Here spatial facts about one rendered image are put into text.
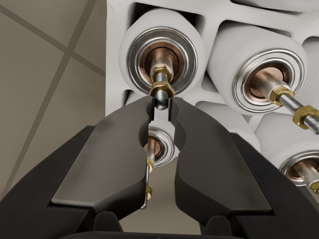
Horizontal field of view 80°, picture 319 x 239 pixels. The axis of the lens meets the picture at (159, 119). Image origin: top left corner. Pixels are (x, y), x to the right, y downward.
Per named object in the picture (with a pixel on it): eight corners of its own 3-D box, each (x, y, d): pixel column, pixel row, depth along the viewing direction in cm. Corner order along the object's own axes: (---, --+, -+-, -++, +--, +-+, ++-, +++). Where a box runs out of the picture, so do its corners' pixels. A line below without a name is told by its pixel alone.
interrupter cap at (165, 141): (109, 143, 27) (108, 146, 26) (150, 114, 24) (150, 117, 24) (145, 172, 30) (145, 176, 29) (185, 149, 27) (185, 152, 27)
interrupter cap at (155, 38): (123, 24, 19) (122, 25, 18) (201, 26, 19) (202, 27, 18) (129, 95, 23) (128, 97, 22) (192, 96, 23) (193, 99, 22)
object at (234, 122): (193, 124, 46) (208, 187, 31) (176, 92, 42) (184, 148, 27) (232, 108, 44) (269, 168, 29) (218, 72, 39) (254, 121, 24)
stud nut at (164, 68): (147, 72, 18) (147, 75, 17) (162, 60, 17) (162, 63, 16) (161, 87, 19) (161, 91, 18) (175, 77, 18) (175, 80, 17)
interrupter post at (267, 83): (272, 67, 21) (289, 78, 18) (278, 85, 22) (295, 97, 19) (250, 78, 21) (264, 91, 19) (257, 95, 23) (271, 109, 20)
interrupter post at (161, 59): (150, 52, 20) (148, 61, 17) (173, 52, 20) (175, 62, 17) (150, 74, 21) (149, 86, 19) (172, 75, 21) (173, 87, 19)
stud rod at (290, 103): (276, 81, 20) (329, 122, 14) (278, 89, 20) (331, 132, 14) (266, 86, 20) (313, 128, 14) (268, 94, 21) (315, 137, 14)
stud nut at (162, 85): (145, 88, 15) (144, 93, 14) (162, 75, 14) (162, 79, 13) (160, 106, 15) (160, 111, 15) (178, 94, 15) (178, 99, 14)
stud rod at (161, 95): (154, 68, 19) (151, 103, 13) (162, 62, 19) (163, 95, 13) (161, 76, 20) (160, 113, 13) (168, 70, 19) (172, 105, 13)
